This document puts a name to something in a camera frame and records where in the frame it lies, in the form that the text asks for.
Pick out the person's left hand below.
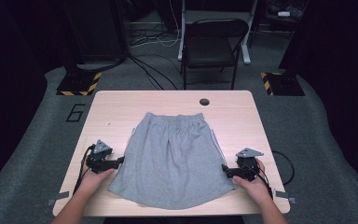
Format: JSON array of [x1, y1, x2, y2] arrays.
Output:
[[79, 167, 116, 196]]

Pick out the person's right hand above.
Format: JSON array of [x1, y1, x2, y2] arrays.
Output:
[[232, 158, 273, 204]]

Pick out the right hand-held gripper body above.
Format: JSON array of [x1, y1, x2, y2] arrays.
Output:
[[235, 147, 265, 182]]

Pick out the black equipment stand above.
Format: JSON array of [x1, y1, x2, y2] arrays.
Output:
[[60, 0, 130, 74]]

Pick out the bundle of floor cables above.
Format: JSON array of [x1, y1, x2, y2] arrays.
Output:
[[125, 0, 183, 91]]

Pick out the grey metal table bracket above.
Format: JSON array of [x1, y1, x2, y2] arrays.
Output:
[[273, 189, 298, 205], [46, 190, 70, 206]]

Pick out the black folding chair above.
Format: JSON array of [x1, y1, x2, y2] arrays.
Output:
[[180, 18, 250, 91]]

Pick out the grey shorts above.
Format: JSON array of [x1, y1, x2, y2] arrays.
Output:
[[107, 111, 236, 211]]

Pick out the right hand-held gripper cable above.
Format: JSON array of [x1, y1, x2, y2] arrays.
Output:
[[245, 161, 274, 200]]

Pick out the white desk frame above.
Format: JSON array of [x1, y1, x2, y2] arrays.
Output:
[[177, 0, 259, 65]]

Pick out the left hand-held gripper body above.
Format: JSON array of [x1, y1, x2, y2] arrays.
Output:
[[86, 139, 119, 175]]

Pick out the black yellow striped base plate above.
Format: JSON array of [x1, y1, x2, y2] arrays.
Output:
[[260, 71, 306, 97], [55, 71, 103, 97]]

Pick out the black cable loop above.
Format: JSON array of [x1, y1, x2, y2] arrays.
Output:
[[271, 150, 296, 187]]

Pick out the left hand-held gripper cable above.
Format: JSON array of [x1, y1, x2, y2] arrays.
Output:
[[73, 144, 96, 195]]

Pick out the hand-held gripper cable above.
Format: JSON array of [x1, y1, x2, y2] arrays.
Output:
[[73, 144, 96, 195], [245, 161, 274, 200]]

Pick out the person's dark clothing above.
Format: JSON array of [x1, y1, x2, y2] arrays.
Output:
[[103, 215, 245, 224]]

